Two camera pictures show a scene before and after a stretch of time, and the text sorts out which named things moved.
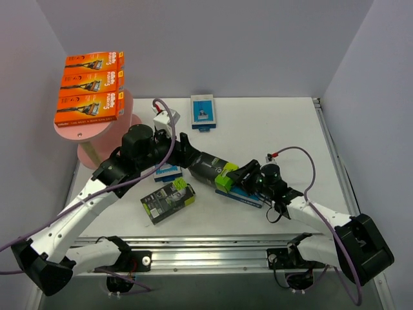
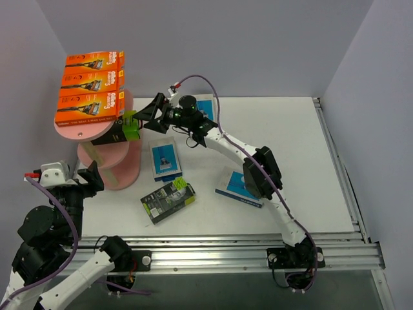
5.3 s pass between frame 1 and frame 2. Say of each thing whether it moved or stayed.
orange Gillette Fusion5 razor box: stayed
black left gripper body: moved
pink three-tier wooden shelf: stayed
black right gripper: moved
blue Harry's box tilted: stayed
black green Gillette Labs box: moved
